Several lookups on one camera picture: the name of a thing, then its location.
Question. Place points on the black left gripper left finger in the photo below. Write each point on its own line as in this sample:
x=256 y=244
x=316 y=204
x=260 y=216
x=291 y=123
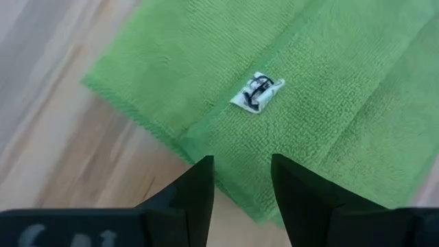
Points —
x=178 y=219

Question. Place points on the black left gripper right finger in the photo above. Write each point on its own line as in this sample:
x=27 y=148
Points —
x=315 y=219

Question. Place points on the green microfiber towel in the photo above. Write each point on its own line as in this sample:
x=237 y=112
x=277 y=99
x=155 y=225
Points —
x=308 y=51

